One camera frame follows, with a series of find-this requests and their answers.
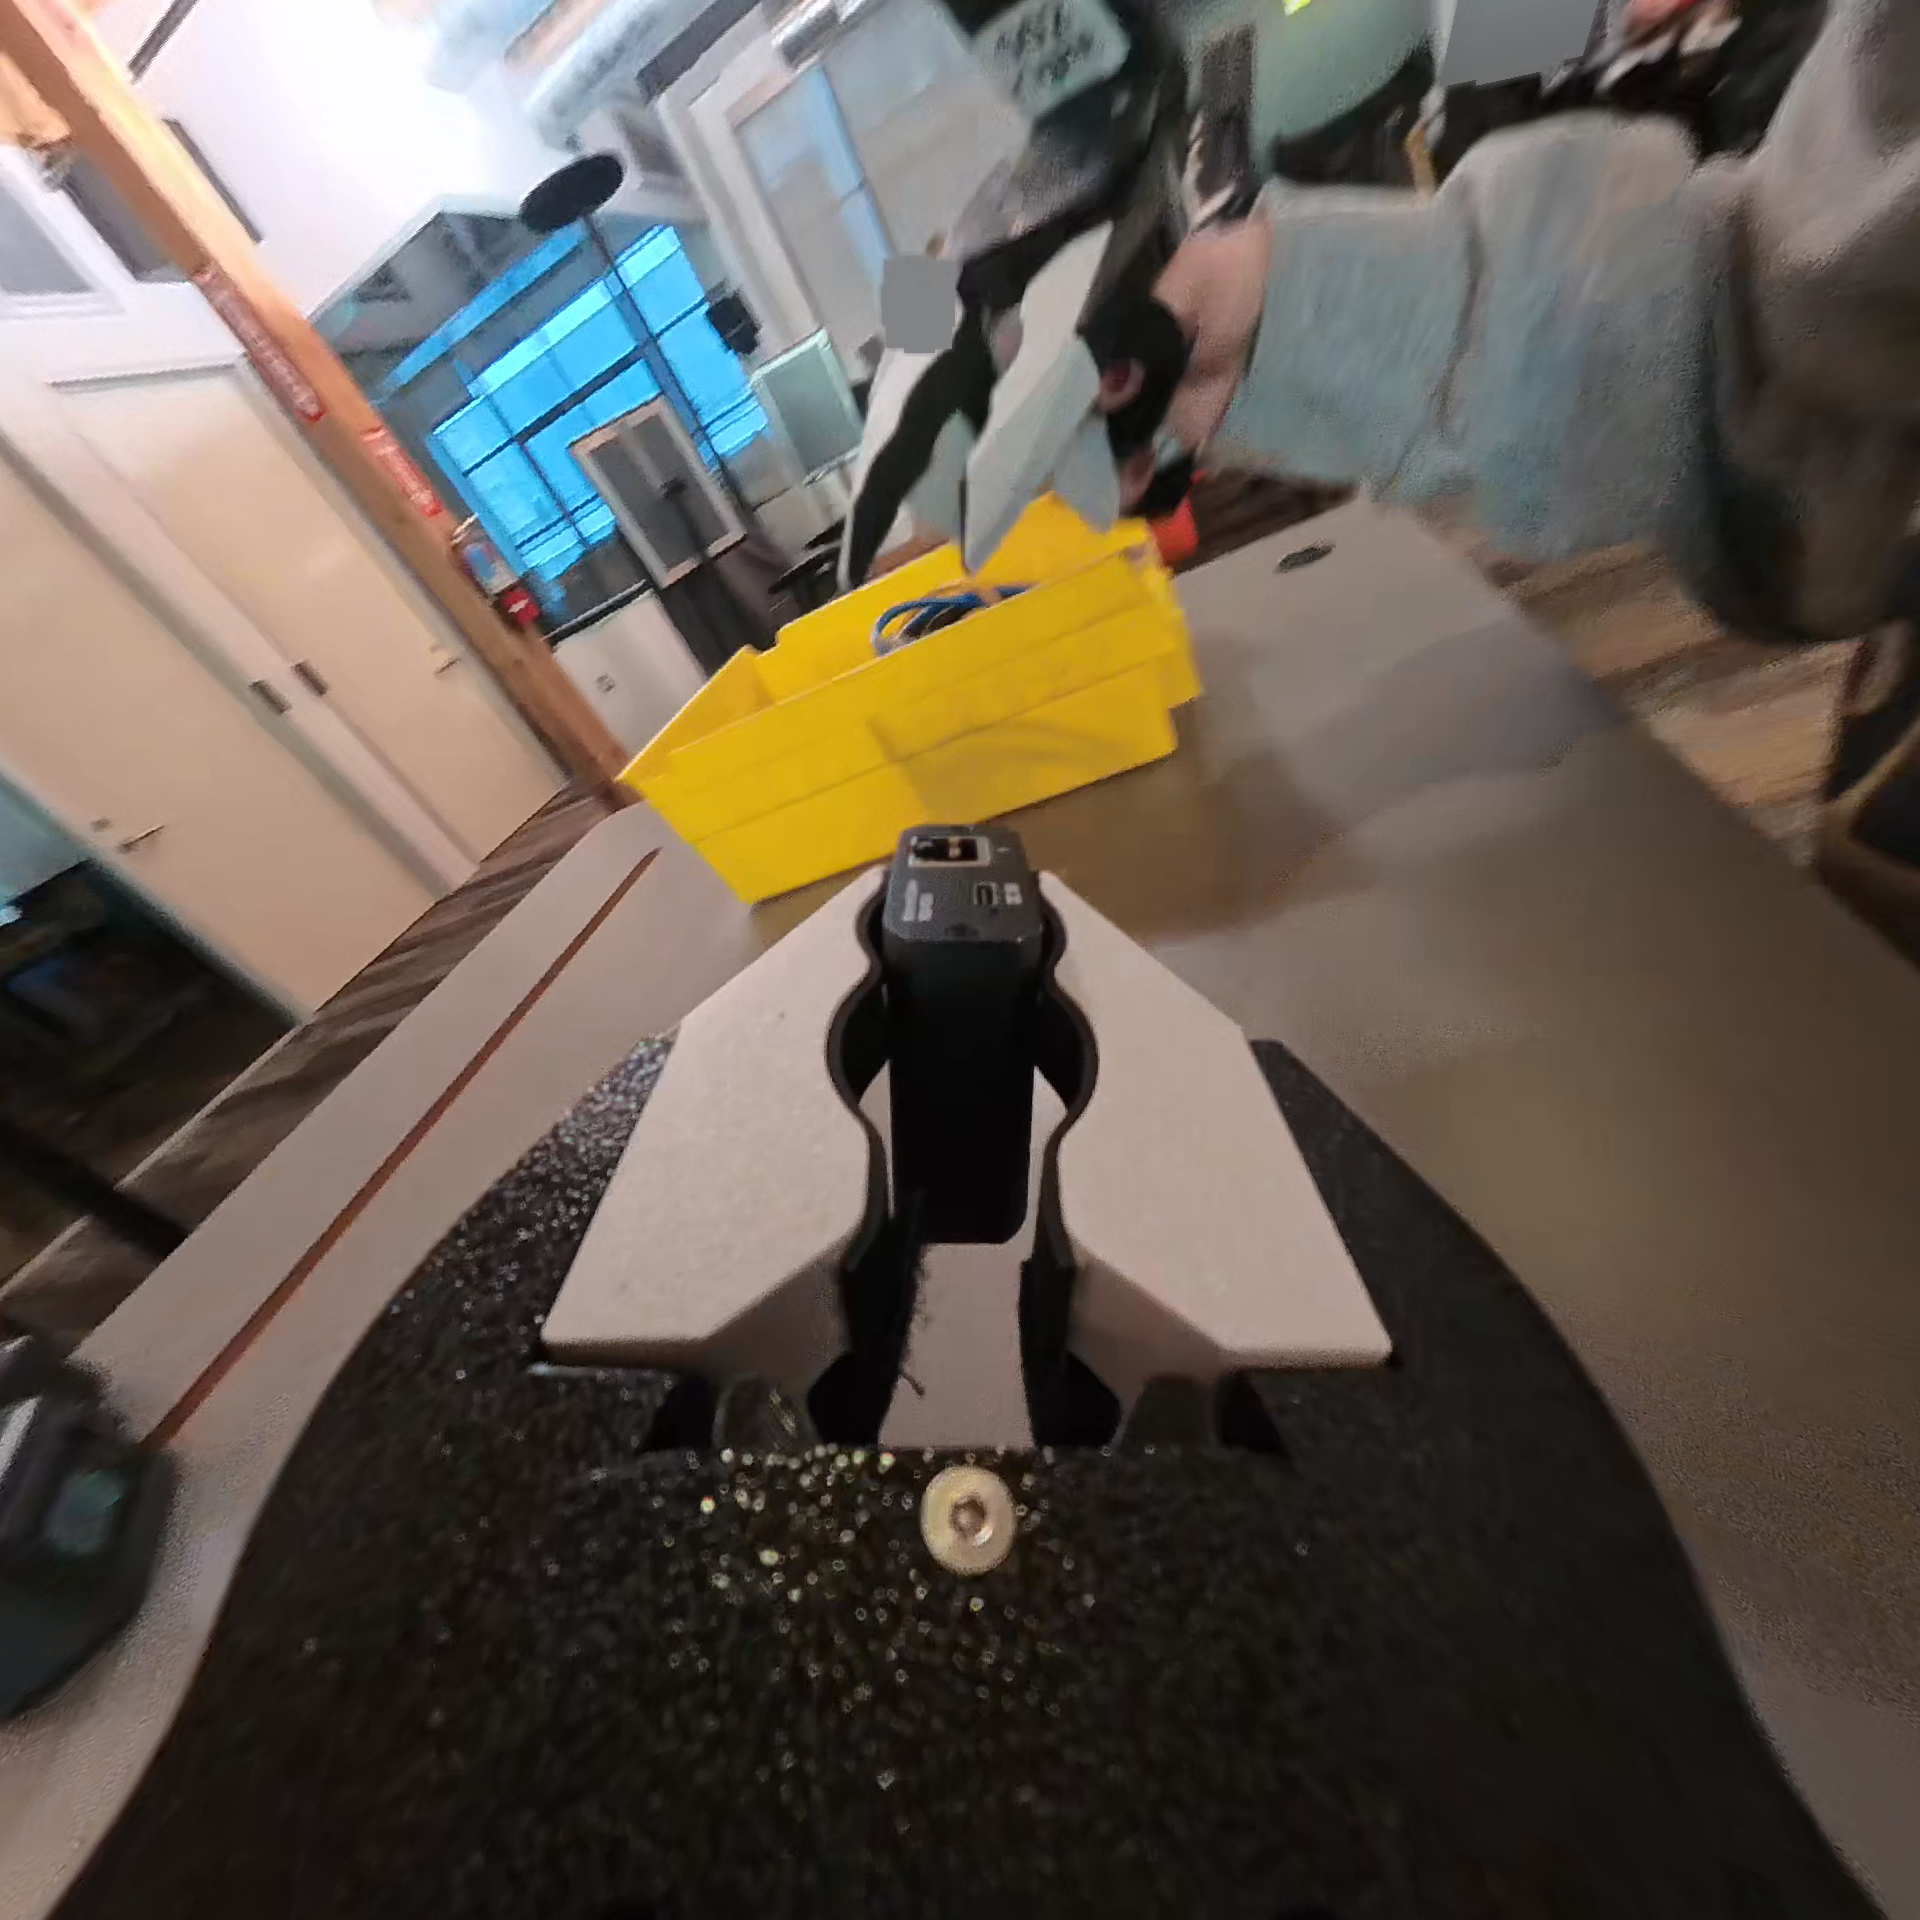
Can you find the white double doors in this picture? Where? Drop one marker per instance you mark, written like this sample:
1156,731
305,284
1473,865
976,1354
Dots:
224,674

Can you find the person's right hand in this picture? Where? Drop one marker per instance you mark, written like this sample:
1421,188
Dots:
1224,322

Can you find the wooden pillar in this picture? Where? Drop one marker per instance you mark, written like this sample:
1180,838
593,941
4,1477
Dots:
346,421

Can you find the person's right forearm grey sleeve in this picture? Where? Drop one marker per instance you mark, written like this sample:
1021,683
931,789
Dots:
1576,330

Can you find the white framed pale screen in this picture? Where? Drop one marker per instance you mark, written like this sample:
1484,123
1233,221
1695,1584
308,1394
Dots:
809,403

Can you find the black round lamp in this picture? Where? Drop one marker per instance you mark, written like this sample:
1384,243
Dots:
571,189

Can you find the dark teal battery box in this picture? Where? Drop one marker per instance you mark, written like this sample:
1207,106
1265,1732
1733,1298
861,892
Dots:
67,1530

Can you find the white framed dark screen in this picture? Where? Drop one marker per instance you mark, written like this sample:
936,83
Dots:
661,493

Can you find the black adapter box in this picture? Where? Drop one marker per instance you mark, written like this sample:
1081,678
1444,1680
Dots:
960,1036

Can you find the large yellow plastic bin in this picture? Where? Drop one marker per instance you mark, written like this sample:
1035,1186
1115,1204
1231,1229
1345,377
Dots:
931,734

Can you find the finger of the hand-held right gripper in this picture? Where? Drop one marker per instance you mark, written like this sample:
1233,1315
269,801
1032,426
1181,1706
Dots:
914,464
1035,421

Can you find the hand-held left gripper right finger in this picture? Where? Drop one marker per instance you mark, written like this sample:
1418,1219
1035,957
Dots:
1200,1170

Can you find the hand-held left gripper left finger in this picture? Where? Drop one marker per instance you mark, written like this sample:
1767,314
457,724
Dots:
733,1170

